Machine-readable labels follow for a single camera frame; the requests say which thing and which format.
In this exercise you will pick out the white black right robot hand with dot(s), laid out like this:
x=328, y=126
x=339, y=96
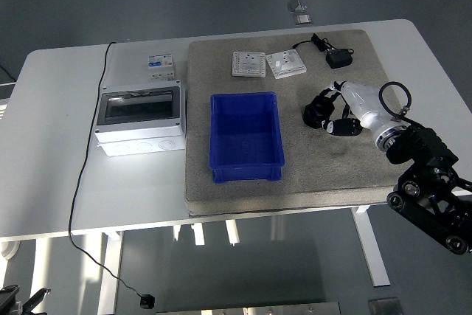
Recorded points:
x=359, y=101

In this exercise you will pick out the white table leg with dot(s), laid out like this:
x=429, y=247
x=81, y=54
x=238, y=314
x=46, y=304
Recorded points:
x=370, y=245
x=108, y=274

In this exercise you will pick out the white electrical enclosure box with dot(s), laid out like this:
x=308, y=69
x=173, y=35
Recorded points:
x=140, y=116

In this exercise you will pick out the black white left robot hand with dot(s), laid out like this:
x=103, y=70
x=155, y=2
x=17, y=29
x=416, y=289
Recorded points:
x=14, y=300

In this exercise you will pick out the open metal floor socket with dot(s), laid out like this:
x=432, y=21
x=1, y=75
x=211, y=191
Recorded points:
x=296, y=5

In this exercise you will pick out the white square socket panel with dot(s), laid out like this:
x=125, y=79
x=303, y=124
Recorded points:
x=249, y=64

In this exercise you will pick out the grey floor plate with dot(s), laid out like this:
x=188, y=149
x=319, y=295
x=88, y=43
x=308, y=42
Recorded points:
x=385, y=307

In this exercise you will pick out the grey-brown mat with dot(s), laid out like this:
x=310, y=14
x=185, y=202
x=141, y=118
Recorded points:
x=258, y=189

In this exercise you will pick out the flat metal floor socket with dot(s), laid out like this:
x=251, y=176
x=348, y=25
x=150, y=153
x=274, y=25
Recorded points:
x=303, y=19

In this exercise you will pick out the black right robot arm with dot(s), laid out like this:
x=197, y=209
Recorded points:
x=427, y=167

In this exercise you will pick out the white circuit breaker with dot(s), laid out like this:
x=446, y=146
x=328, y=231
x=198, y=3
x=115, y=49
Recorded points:
x=160, y=66

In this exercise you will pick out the white switch socket panel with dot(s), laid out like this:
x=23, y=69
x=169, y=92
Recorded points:
x=285, y=64

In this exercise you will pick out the blue plastic box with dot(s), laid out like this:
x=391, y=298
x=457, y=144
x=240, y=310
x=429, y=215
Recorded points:
x=245, y=138

